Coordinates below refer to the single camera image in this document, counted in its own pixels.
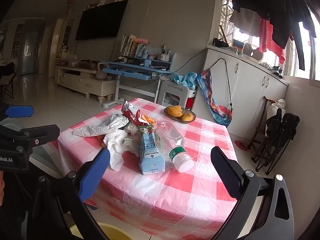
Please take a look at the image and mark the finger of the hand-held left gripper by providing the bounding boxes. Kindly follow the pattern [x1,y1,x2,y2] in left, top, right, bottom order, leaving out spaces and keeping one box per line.
[17,124,60,147]
[5,106,34,118]

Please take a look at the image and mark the colourful printed bag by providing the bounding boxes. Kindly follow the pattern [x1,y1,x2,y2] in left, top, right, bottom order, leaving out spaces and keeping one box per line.
[196,70,233,127]

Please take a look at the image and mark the clear plastic bottle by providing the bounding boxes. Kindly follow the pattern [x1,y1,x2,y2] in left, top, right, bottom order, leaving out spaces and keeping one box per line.
[155,121,194,173]

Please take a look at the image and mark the black wall television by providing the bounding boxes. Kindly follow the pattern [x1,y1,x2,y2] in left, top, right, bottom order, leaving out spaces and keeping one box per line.
[75,0,129,40]

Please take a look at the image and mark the white sack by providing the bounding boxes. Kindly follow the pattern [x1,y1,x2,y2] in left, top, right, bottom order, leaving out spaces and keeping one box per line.
[267,99,287,120]

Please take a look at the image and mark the dark wooden chair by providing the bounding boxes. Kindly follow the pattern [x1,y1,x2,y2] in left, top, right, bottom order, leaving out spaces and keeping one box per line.
[247,95,278,150]

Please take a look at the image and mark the black hanging clothes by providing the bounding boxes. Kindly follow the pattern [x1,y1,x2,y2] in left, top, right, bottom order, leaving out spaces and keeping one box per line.
[229,0,317,71]

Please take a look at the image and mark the beige kettlebell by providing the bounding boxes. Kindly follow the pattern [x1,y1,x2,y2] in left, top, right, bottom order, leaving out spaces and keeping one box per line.
[96,63,108,80]

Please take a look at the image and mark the red snack packet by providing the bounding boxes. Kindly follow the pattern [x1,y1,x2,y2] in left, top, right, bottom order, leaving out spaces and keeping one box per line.
[121,100,155,127]

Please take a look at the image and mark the black strap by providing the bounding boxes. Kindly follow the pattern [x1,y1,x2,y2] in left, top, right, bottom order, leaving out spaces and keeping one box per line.
[207,58,234,110]

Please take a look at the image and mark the row of books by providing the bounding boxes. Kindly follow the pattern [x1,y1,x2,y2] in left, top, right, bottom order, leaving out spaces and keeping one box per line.
[120,34,145,57]

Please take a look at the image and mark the white plastic stool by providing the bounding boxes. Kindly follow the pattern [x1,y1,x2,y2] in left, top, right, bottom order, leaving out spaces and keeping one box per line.
[157,81,198,110]

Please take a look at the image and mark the woven fruit basket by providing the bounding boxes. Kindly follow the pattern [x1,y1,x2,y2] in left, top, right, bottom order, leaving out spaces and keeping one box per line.
[164,106,197,124]

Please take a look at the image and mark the white pen holder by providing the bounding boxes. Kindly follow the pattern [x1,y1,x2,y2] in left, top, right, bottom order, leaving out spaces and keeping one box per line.
[159,44,173,61]

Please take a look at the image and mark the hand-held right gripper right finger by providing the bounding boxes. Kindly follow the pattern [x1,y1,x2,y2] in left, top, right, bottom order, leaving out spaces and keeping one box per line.
[211,146,294,240]

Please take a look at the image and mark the grey hanging garment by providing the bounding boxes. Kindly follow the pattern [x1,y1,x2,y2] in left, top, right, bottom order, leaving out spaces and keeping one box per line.
[229,8,262,37]

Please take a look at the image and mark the white cabinet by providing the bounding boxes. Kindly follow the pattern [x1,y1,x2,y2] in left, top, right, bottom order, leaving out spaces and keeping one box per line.
[192,45,289,138]

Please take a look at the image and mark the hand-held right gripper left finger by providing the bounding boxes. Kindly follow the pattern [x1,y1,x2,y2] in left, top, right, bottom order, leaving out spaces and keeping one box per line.
[27,147,111,240]

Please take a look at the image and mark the white tissue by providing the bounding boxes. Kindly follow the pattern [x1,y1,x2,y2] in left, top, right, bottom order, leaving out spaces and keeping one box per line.
[104,129,140,172]
[73,114,130,137]

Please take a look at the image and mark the cream television cabinet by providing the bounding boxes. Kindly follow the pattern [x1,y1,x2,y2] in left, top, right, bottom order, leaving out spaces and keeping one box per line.
[54,66,118,103]

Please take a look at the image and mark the red white checked tablecloth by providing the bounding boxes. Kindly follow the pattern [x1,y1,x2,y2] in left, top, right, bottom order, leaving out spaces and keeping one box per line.
[49,97,239,239]

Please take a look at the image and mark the yellow plastic bin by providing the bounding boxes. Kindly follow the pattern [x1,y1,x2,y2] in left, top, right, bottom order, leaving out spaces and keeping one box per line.
[69,221,125,240]

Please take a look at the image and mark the blue study desk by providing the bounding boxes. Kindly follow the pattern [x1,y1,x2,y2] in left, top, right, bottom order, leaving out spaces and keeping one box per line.
[99,52,177,108]

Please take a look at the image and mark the red hanging garment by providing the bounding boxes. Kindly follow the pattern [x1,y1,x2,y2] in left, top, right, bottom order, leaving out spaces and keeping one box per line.
[259,19,287,64]

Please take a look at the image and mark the light blue milk carton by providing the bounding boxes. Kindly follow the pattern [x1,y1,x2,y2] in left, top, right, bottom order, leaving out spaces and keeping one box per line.
[137,125,166,175]

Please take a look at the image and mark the blue plastic bag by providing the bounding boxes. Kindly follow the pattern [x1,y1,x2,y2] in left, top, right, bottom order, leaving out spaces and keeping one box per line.
[171,72,200,90]

